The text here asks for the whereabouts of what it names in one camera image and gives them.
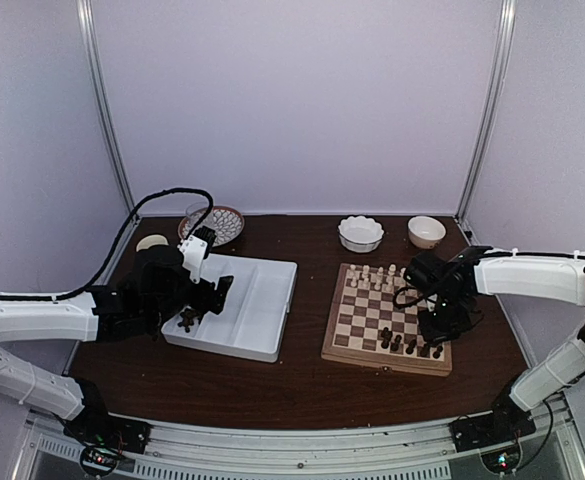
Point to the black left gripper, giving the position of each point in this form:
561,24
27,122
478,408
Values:
204,303

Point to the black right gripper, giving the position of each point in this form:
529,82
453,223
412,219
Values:
433,336

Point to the dark rook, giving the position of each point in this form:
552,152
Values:
437,353

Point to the white plastic compartment tray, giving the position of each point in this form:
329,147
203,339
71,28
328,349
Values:
252,322

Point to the dark pawn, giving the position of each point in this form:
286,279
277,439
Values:
396,344

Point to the dark chess piece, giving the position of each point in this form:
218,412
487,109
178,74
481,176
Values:
386,336

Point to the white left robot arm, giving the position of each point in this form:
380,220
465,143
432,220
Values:
163,283

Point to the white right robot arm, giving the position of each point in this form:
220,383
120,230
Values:
543,293

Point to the white queen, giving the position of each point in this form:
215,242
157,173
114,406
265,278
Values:
392,269

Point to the cream ribbed mug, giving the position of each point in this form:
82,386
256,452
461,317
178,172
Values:
150,241

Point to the patterned ceramic plate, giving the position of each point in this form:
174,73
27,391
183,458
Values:
228,221

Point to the cream round bowl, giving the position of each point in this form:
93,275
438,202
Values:
425,232

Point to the clear drinking glass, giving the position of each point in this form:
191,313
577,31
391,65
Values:
194,213

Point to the wooden chessboard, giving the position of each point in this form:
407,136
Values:
358,316

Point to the white scalloped bowl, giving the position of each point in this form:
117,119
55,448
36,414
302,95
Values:
360,234

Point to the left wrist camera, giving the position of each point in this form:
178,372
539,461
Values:
195,249

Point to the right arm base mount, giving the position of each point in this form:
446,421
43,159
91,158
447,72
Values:
505,422

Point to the aluminium front rail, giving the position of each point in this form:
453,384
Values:
424,450

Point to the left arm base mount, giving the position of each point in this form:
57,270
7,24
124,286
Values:
94,424

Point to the right aluminium frame post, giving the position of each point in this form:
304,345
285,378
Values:
500,63

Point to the aluminium frame post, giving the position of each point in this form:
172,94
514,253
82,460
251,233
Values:
105,118
500,63

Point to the left aluminium frame post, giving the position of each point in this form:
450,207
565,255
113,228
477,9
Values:
105,118

